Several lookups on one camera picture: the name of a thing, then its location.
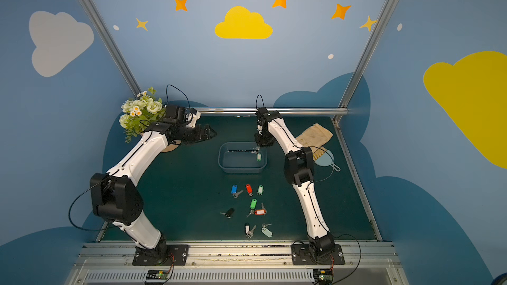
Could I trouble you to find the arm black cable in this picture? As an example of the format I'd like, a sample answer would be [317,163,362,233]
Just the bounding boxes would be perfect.
[255,94,362,285]
[68,84,191,232]

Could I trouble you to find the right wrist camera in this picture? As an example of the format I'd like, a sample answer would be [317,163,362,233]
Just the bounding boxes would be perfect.
[256,121,264,135]

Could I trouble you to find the right controller board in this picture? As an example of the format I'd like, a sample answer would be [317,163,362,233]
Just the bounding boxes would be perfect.
[312,269,334,285]

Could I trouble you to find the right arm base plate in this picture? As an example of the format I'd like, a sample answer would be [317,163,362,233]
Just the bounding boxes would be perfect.
[290,242,345,265]

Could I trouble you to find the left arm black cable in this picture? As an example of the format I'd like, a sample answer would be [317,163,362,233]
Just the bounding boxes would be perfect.
[68,84,191,232]

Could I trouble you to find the key with red tag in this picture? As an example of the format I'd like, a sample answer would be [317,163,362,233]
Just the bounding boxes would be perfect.
[254,203,267,216]
[246,184,253,197]

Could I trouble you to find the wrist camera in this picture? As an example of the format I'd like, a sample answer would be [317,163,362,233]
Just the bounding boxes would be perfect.
[183,108,201,128]
[256,121,264,135]

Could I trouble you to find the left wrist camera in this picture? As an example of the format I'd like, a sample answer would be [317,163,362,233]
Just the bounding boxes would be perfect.
[183,108,201,128]

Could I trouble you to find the beige work glove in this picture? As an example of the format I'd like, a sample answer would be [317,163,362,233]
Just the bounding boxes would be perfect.
[296,123,333,160]

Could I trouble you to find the terracotta flower pot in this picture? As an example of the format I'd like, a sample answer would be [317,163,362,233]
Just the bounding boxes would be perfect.
[162,142,180,153]

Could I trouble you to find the key with black tag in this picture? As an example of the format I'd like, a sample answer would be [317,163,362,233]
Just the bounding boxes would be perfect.
[220,207,235,219]
[244,223,256,238]

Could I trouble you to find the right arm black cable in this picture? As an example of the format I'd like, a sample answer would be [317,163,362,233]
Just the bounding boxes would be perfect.
[255,94,362,285]

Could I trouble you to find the translucent blue storage box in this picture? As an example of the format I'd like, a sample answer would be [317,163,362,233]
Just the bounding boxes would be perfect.
[218,142,267,174]

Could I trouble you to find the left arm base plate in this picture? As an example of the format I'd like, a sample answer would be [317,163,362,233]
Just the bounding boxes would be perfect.
[132,244,190,266]

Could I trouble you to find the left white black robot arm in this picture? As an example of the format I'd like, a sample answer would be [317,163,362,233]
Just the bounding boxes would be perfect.
[90,105,217,265]

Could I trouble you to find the key with blue tag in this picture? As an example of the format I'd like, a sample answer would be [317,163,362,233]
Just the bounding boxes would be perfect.
[231,185,243,199]

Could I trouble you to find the key with pale green tag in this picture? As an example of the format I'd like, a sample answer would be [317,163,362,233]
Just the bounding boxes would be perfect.
[261,224,273,238]

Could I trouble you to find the white artificial flowers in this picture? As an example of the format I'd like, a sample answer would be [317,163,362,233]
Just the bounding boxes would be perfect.
[118,87,166,143]

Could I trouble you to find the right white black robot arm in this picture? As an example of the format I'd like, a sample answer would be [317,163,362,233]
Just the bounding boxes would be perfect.
[255,107,335,261]

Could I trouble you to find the key with bright green tag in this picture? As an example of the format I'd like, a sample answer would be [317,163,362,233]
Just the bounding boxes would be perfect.
[247,199,257,218]

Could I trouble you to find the left controller board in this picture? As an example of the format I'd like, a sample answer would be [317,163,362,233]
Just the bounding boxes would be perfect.
[145,269,172,282]

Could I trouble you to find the controller board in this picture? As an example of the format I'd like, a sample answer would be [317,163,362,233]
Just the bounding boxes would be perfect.
[145,269,172,282]
[312,269,334,285]

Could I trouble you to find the key with green white tag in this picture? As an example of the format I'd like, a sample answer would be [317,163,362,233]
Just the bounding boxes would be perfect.
[252,147,262,162]

